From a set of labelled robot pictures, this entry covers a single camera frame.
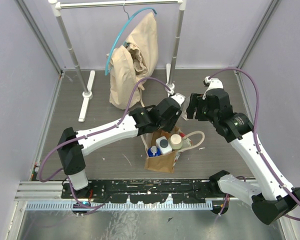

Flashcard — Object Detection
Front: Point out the white slotted cable duct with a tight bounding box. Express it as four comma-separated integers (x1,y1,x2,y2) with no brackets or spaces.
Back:
25,200,213,211

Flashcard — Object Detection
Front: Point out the white metal clothes rack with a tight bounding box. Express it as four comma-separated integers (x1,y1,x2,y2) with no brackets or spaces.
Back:
48,0,187,123

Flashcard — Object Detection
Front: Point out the canvas tote bag with handles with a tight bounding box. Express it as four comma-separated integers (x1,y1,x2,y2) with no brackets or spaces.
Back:
141,127,205,173

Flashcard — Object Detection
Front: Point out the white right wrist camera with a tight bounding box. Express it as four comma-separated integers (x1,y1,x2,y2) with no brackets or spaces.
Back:
202,76,224,100

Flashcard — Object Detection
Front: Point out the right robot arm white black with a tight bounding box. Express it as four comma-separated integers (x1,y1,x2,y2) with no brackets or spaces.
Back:
186,88,300,225

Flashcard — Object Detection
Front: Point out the blue bottle white pump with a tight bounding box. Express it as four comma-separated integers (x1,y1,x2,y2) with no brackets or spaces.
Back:
147,145,161,158

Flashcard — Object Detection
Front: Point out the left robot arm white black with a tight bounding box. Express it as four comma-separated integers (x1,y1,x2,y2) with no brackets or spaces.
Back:
57,93,185,198

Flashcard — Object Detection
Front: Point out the blue clothes hanger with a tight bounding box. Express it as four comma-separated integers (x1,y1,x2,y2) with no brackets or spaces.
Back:
104,7,157,76

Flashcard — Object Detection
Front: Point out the white bottle grey cap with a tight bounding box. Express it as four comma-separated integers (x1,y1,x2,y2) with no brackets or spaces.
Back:
155,136,173,155

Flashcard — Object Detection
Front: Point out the small green led board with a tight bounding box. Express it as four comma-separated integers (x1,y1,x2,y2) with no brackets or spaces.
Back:
72,201,91,209

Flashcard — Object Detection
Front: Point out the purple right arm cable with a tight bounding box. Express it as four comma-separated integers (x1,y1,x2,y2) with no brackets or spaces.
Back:
207,67,300,223

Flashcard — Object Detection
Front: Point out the dark cap clear bottle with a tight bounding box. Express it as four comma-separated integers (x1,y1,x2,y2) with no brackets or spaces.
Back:
181,96,193,121

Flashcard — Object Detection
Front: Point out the beige cloth garment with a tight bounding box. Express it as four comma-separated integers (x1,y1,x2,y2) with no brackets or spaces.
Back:
109,12,159,110

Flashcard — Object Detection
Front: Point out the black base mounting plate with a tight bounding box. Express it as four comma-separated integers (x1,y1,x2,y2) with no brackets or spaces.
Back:
75,179,230,204

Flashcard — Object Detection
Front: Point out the cream lid green jar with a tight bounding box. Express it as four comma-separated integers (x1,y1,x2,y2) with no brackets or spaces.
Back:
168,133,183,151

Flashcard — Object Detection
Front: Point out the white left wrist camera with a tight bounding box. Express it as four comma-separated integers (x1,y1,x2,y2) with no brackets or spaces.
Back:
169,93,186,107

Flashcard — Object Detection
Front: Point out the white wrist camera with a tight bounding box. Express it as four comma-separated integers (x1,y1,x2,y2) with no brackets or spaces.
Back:
169,93,186,107
202,76,224,100

